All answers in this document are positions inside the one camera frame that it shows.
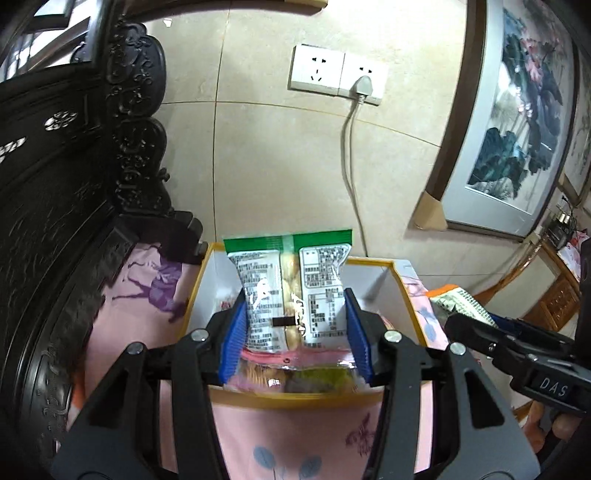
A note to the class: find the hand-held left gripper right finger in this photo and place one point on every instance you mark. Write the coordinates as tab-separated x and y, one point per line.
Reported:
358	337

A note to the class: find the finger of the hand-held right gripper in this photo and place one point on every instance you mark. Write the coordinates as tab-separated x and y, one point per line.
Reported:
471	330
521	328

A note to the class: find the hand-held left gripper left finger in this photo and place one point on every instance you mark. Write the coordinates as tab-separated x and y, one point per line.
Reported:
233	341

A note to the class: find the pale clear snack packet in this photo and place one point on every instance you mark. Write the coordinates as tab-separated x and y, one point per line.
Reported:
258	371

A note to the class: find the yellow cardboard box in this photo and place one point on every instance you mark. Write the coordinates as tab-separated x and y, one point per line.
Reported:
210	295

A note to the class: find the silver snack packet green edge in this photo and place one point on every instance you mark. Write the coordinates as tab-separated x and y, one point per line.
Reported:
263	295

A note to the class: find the person's right hand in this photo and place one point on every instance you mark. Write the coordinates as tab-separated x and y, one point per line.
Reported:
538	424

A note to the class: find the wooden armchair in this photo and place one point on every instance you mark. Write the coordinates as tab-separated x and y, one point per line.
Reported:
558	295

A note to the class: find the pink white plastic bag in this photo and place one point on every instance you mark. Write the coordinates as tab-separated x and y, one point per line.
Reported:
572	251

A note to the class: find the pink printed blanket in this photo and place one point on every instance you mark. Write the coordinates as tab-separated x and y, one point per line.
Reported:
295	438

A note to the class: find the cardboard corner protector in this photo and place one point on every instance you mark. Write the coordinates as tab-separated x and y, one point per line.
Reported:
427	212

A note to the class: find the framed lotus painting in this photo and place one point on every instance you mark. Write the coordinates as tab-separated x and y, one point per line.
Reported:
512	115

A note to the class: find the carved dark wooden furniture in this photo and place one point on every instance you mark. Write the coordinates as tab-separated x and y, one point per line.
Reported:
55	207

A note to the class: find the framed wall picture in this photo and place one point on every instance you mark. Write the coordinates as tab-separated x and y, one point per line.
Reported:
581	152

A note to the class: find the white wall socket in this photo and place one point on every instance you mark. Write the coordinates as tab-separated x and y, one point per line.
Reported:
314	69

